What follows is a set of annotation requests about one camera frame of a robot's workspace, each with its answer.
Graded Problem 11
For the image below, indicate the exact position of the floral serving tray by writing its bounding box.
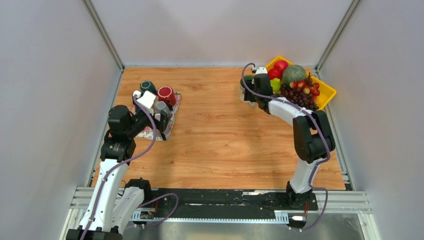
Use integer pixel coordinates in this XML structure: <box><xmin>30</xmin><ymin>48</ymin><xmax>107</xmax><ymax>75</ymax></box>
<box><xmin>135</xmin><ymin>91</ymin><xmax>182</xmax><ymax>142</ymax></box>

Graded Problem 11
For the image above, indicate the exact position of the red apple lower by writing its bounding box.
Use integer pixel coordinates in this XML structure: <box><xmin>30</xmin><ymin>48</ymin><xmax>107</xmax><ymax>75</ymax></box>
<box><xmin>268</xmin><ymin>68</ymin><xmax>282</xmax><ymax>80</ymax></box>

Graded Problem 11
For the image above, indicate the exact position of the red apple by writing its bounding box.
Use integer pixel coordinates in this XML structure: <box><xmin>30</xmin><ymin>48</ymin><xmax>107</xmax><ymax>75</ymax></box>
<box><xmin>273</xmin><ymin>60</ymin><xmax>289</xmax><ymax>73</ymax></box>
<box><xmin>268</xmin><ymin>68</ymin><xmax>282</xmax><ymax>80</ymax></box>

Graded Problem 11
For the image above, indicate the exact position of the yellow plastic bin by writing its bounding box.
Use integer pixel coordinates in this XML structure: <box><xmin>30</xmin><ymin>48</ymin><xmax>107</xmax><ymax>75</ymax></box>
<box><xmin>265</xmin><ymin>56</ymin><xmax>337</xmax><ymax>110</ymax></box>

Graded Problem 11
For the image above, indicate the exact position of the left arm base link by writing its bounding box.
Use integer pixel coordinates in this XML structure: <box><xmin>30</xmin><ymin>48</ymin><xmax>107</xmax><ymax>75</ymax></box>
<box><xmin>111</xmin><ymin>178</ymin><xmax>152</xmax><ymax>235</ymax></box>

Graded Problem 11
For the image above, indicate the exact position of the purple cable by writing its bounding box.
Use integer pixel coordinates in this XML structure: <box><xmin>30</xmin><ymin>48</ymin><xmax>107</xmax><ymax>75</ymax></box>
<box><xmin>79</xmin><ymin>96</ymin><xmax>180</xmax><ymax>240</ymax></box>
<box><xmin>241</xmin><ymin>62</ymin><xmax>331</xmax><ymax>232</ymax></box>

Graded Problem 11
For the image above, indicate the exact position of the cream floral mug green inside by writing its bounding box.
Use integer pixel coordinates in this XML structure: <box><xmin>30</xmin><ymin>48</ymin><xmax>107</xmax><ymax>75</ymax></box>
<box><xmin>239</xmin><ymin>75</ymin><xmax>254</xmax><ymax>103</ymax></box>

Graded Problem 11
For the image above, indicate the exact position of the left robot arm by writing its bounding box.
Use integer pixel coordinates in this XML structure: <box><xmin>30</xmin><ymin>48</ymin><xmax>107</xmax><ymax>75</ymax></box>
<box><xmin>65</xmin><ymin>105</ymin><xmax>173</xmax><ymax>240</ymax></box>

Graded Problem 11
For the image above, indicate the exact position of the green pear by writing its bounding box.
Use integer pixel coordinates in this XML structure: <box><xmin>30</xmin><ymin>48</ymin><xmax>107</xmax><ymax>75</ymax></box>
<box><xmin>270</xmin><ymin>78</ymin><xmax>281</xmax><ymax>93</ymax></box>

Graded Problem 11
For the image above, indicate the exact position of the dark green mug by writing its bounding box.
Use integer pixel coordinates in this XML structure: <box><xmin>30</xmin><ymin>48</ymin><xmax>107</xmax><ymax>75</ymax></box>
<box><xmin>140</xmin><ymin>80</ymin><xmax>157</xmax><ymax>96</ymax></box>

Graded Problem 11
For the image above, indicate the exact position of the dark purple grape bunch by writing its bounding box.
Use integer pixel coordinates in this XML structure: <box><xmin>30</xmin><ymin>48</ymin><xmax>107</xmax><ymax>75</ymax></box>
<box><xmin>280</xmin><ymin>84</ymin><xmax>319</xmax><ymax>111</ymax></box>

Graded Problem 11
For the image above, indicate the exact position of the red cherry cluster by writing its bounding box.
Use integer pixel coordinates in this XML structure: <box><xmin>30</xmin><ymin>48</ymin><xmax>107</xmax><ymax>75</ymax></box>
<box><xmin>289</xmin><ymin>78</ymin><xmax>321</xmax><ymax>97</ymax></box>

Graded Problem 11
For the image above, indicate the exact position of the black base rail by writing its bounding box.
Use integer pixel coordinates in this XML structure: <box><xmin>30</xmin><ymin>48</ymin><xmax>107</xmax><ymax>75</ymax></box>
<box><xmin>144</xmin><ymin>188</ymin><xmax>319</xmax><ymax>220</ymax></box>

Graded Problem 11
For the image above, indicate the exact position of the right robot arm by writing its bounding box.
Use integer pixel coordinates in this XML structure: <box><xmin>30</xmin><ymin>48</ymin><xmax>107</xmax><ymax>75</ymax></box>
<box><xmin>240</xmin><ymin>73</ymin><xmax>335</xmax><ymax>209</ymax></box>

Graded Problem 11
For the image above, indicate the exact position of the grey blue mug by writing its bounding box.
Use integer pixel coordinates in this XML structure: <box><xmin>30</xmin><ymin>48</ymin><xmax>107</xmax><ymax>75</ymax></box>
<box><xmin>154</xmin><ymin>101</ymin><xmax>172</xmax><ymax>116</ymax></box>

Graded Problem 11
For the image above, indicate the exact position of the green melon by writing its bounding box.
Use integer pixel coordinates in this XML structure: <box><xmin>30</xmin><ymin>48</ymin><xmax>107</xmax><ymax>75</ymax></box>
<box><xmin>282</xmin><ymin>64</ymin><xmax>307</xmax><ymax>85</ymax></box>

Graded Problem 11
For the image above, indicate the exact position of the red apple upper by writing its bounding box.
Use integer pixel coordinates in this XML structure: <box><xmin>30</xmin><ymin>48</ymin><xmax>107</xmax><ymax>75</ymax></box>
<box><xmin>273</xmin><ymin>60</ymin><xmax>289</xmax><ymax>73</ymax></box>

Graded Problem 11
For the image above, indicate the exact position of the mauve mug black handle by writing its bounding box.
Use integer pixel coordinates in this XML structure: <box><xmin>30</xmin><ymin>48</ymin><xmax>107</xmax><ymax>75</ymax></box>
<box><xmin>158</xmin><ymin>113</ymin><xmax>171</xmax><ymax>141</ymax></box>

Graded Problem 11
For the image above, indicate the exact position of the red mug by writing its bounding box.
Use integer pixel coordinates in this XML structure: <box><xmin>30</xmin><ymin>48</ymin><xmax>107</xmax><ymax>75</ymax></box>
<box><xmin>157</xmin><ymin>86</ymin><xmax>177</xmax><ymax>107</ymax></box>

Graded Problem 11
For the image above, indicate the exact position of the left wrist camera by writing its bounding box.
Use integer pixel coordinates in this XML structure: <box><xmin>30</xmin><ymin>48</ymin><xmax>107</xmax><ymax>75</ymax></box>
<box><xmin>132</xmin><ymin>90</ymin><xmax>159</xmax><ymax>115</ymax></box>

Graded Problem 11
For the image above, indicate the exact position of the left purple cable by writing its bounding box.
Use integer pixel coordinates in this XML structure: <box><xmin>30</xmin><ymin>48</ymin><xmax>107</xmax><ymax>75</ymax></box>
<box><xmin>79</xmin><ymin>96</ymin><xmax>180</xmax><ymax>240</ymax></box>

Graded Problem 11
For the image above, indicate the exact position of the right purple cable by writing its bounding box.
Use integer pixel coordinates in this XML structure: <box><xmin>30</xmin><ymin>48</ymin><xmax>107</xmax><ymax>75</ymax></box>
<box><xmin>241</xmin><ymin>62</ymin><xmax>331</xmax><ymax>232</ymax></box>

